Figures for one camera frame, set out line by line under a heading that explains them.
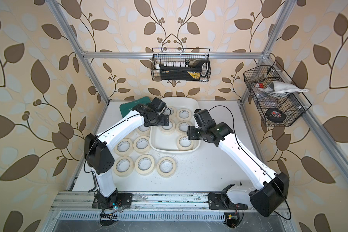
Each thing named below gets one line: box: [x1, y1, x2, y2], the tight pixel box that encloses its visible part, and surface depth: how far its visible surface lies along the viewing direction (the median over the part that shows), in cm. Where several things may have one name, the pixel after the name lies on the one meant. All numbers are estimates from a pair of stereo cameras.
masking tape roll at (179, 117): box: [175, 108, 192, 121], surface depth 110 cm
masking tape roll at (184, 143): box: [176, 134, 196, 151], surface depth 96 cm
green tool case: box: [119, 96, 152, 118], surface depth 115 cm
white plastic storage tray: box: [149, 97, 201, 154], surface depth 100 cm
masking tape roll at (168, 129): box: [159, 118, 176, 135], surface depth 101 cm
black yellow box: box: [159, 59, 211, 81], surface depth 86 cm
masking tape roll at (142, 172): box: [134, 154, 156, 176], surface depth 85 cm
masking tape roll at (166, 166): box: [156, 156, 177, 178], surface depth 86 cm
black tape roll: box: [265, 108, 287, 124], surface depth 73 cm
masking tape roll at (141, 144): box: [133, 135, 150, 154], surface depth 96 cm
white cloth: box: [262, 81, 310, 95], surface depth 63 cm
